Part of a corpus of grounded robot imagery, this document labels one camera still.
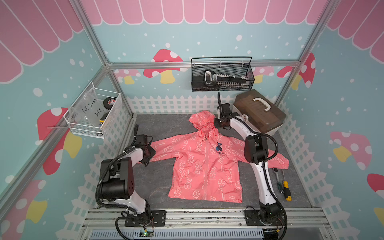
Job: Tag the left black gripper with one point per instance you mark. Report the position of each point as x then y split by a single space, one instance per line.
152 153

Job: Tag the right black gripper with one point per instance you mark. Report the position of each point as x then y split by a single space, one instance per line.
215 123

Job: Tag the pink hooded rain jacket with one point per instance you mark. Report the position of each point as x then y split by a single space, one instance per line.
207 163

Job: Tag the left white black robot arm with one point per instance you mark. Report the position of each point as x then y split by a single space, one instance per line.
116 186

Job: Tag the beige toolbox with brown lid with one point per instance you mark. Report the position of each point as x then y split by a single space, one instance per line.
258 112

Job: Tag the socket wrench set in basket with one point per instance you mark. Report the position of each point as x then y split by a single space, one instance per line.
212 79

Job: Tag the yellow black tool in bin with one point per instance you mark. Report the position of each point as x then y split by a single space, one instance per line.
103 118

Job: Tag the black tape roll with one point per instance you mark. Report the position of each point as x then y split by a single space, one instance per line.
109 103

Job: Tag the clear labelled plastic bag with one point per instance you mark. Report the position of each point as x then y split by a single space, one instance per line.
88 109

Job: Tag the yellow black screwdriver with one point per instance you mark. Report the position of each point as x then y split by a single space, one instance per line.
287 192

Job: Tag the black wire mesh wall basket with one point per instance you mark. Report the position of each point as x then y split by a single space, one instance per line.
238 66

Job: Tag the clear plastic wall bin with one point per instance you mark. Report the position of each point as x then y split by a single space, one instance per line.
113 123

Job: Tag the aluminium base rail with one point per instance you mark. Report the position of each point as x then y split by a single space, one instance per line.
212 224

